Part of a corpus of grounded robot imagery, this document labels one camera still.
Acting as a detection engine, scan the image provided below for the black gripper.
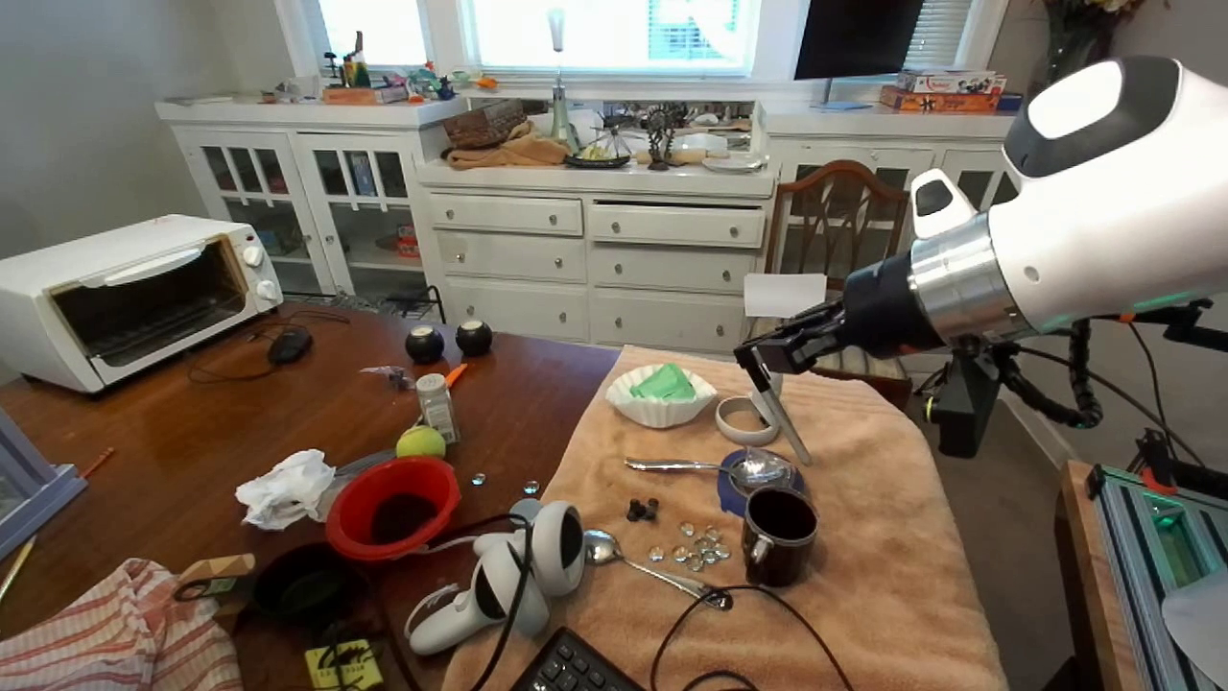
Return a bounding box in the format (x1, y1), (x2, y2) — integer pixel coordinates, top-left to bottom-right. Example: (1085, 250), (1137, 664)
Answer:
(732, 255), (949, 381)

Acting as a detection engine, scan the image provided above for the black sharpie marker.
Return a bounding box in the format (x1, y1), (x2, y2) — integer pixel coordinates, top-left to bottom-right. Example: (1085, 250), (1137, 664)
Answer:
(741, 356), (818, 468)

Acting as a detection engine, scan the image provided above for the dark brown cup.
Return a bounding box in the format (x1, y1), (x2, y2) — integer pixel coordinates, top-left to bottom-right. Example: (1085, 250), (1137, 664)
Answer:
(741, 482), (823, 593)

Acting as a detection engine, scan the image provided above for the white paper note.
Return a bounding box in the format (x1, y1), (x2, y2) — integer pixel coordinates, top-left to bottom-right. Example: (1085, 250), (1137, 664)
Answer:
(741, 270), (830, 324)

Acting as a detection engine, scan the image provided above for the brown wooden chair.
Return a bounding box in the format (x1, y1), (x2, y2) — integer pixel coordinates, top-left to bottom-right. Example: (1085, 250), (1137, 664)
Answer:
(765, 159), (916, 389)

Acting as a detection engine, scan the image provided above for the clear shiny measuring scoop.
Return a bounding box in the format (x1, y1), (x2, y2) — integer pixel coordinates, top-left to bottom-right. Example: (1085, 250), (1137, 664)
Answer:
(623, 449), (802, 499)

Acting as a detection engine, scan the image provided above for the green sponge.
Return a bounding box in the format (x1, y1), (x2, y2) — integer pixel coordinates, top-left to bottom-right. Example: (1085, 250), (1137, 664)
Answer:
(628, 362), (703, 403)

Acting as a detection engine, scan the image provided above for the white scalloped bowl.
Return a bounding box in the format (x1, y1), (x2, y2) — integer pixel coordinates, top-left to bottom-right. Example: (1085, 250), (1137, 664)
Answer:
(603, 362), (723, 431)

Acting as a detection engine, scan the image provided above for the white drawer dresser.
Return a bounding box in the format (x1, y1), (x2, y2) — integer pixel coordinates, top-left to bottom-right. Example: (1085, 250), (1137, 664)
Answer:
(416, 159), (779, 356)

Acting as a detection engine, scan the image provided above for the peach terry towel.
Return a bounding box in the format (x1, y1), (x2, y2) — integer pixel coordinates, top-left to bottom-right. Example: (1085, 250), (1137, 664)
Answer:
(436, 343), (1013, 691)

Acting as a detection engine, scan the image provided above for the orange box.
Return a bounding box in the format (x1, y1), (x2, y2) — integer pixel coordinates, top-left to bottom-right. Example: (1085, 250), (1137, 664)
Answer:
(879, 69), (1013, 120)

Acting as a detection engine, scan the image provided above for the silver spoon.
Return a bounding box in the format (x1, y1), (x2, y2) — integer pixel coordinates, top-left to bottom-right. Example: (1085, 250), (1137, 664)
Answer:
(580, 526), (723, 608)

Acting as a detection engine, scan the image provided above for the black monitor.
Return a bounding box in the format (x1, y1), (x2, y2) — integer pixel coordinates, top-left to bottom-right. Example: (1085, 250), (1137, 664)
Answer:
(791, 0), (930, 83)

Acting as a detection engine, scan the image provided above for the white VR controller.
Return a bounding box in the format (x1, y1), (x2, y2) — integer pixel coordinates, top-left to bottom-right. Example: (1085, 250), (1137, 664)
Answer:
(403, 535), (558, 659)
(506, 497), (590, 601)

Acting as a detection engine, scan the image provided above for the glass bottle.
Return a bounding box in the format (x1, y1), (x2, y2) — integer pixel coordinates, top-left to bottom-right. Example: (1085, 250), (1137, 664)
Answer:
(548, 73), (585, 148)

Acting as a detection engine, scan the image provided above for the black round shaker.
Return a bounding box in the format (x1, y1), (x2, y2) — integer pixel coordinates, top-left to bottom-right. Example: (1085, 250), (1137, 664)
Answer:
(403, 324), (449, 369)
(453, 316), (495, 362)

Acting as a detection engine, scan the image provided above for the brown wicker basket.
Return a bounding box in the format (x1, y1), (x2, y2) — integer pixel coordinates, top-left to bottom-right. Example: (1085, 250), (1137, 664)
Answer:
(442, 101), (573, 174)

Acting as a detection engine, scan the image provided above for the small pill bottle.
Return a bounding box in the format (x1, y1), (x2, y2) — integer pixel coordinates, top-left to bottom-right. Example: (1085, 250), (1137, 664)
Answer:
(416, 369), (462, 449)

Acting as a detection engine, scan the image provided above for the yellow-green tennis ball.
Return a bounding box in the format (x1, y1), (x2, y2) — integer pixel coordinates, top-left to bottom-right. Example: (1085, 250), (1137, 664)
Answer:
(392, 421), (449, 463)

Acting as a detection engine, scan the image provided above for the black keyboard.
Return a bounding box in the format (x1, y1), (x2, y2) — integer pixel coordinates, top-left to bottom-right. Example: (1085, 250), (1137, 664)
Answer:
(511, 626), (648, 691)

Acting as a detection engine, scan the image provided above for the red bowl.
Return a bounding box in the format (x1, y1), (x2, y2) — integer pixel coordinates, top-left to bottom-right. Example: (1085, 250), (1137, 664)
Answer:
(321, 452), (465, 568)

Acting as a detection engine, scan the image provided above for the white round disc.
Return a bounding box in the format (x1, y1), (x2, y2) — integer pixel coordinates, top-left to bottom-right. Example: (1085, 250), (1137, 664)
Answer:
(1159, 568), (1228, 691)

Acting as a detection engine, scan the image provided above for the black computer mouse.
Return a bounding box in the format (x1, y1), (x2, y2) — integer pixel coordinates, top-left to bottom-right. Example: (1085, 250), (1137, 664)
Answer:
(265, 328), (319, 369)

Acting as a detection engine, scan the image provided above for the white glass-door cabinet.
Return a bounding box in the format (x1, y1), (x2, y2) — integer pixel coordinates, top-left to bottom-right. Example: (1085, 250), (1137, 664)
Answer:
(158, 97), (445, 312)

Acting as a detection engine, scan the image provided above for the crumpled white tissue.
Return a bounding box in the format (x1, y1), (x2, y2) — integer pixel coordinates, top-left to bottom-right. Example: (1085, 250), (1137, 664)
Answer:
(234, 447), (343, 535)

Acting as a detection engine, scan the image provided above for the black bowl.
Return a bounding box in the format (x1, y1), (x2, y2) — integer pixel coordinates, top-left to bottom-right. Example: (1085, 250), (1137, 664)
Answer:
(248, 540), (361, 628)

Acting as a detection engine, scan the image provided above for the yellow package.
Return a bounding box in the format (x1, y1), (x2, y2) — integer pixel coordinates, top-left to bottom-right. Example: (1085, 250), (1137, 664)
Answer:
(302, 632), (389, 691)

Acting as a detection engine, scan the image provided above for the white toaster oven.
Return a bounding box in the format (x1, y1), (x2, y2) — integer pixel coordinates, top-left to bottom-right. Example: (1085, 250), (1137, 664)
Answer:
(0, 211), (287, 397)

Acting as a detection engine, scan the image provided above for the red white striped cloth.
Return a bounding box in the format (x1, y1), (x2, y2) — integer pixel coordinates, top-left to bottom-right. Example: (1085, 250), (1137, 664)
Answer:
(0, 552), (245, 691)

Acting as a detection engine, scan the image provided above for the blue-grey furniture piece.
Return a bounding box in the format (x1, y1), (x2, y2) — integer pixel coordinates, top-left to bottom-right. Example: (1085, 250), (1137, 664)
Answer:
(0, 407), (91, 562)

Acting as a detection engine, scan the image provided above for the white ring-shaped object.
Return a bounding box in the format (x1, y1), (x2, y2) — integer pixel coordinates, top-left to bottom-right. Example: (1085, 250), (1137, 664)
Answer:
(709, 390), (788, 449)

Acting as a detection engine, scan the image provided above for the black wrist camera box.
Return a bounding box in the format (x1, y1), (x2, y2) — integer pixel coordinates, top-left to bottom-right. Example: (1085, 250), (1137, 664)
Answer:
(924, 352), (1002, 461)

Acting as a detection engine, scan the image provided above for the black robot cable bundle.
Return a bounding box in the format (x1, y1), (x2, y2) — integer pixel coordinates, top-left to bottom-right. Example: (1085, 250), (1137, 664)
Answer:
(989, 320), (1105, 433)

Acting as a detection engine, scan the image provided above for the thin black cable loop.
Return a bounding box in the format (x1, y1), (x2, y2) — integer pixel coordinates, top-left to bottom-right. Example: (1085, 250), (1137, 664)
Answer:
(646, 584), (859, 691)

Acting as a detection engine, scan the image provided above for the teal aluminium frame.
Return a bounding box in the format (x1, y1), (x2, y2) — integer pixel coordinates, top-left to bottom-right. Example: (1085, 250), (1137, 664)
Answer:
(1085, 457), (1228, 691)

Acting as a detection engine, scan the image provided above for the wooden handle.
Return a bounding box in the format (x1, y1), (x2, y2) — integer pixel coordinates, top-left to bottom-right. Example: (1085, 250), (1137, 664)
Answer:
(170, 550), (261, 600)

